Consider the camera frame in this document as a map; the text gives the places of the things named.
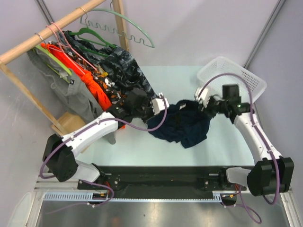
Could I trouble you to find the lime green hanger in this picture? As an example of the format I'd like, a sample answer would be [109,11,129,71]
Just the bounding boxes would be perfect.
[35,45,72,76]

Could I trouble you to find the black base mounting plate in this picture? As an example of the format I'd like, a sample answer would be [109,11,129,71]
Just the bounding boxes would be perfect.
[76,166,247,201]

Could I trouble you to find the white plastic basket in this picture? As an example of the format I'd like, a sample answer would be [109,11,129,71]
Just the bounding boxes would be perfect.
[196,56,267,103]

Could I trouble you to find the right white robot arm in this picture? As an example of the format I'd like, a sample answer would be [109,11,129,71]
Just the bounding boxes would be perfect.
[195,84,294,196]

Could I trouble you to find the dark green hanger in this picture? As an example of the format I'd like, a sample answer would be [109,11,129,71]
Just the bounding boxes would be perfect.
[64,27,117,58]

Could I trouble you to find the navy blue shorts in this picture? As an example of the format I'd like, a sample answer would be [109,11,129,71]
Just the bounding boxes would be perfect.
[150,100,211,148]

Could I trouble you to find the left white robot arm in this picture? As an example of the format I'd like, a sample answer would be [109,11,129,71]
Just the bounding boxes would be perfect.
[42,88,165,189]

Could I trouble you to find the bright orange shorts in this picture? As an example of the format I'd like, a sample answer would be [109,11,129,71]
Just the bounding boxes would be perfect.
[40,42,126,130]

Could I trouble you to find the orange patterned shorts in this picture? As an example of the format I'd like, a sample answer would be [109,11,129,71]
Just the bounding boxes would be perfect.
[48,42,131,107]

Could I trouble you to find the dark camouflage shorts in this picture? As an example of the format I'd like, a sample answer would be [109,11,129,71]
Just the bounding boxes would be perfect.
[62,34,158,104]

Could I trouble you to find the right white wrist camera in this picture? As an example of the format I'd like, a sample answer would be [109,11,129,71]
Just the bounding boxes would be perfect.
[194,87,210,106]

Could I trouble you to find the mint green wavy hanger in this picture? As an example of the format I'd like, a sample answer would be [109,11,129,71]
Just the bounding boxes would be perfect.
[79,9,156,49]

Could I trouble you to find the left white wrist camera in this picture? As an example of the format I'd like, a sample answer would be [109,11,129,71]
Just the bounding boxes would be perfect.
[151,93,169,115]

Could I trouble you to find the wooden clothes rack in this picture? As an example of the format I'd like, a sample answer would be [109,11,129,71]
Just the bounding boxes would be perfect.
[0,0,130,154]

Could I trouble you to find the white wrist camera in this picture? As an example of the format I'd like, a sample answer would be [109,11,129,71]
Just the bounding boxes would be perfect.
[194,87,210,106]
[151,93,169,115]

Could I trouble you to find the white slotted cable duct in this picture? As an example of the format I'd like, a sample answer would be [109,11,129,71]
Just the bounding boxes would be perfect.
[43,192,223,202]

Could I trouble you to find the pink wire hanger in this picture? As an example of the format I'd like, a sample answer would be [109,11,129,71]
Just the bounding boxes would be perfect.
[46,22,98,71]

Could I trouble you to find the grey shorts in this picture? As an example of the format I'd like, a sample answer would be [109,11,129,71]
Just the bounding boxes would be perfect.
[27,48,116,145]

